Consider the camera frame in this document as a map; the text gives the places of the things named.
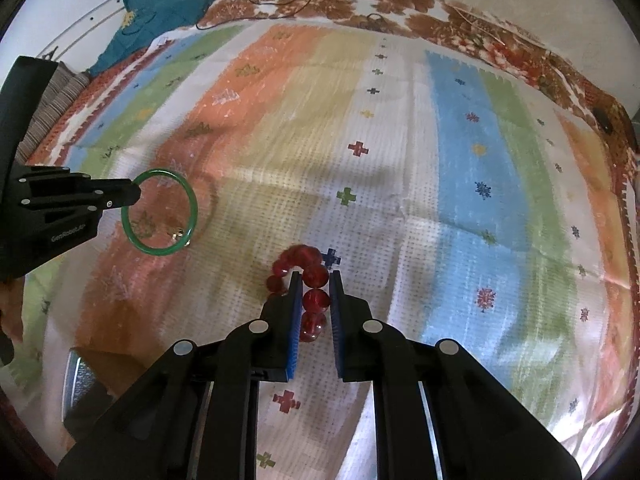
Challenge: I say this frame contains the green jade bangle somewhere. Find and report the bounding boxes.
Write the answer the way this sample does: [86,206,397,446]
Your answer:
[120,168,198,257]

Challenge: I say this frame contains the dark red bead bracelet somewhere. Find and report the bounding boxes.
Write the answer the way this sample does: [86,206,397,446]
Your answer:
[264,244,332,345]

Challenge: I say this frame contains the silver jewelry tray box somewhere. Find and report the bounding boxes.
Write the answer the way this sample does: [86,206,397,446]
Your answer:
[61,348,114,441]

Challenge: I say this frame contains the grey striped folded cloth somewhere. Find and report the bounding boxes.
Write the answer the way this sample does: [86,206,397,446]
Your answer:
[15,63,90,165]

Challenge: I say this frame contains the teal shirt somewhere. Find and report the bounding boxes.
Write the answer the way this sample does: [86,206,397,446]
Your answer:
[88,0,214,77]

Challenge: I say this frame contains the striped colourful blanket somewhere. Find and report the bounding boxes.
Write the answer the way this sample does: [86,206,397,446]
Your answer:
[0,19,637,480]

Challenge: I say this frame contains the brown floral bedsheet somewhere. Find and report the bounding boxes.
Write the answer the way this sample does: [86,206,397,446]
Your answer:
[0,0,640,480]

